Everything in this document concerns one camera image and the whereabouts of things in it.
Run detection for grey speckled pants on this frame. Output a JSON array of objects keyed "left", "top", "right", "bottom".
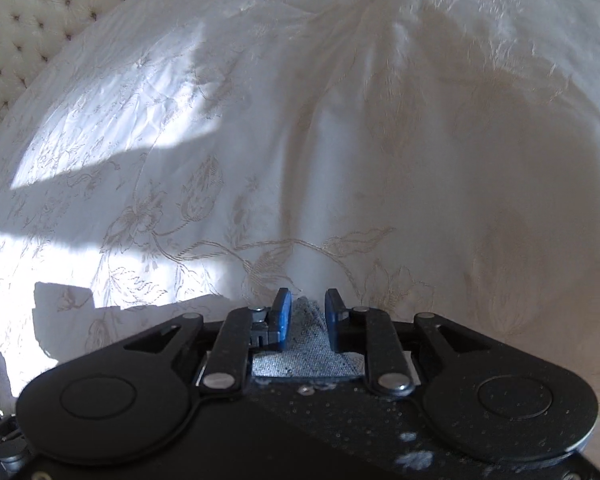
[{"left": 252, "top": 297, "right": 364, "bottom": 378}]

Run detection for cream embroidered bedspread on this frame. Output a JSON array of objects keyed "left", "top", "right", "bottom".
[{"left": 0, "top": 0, "right": 600, "bottom": 413}]

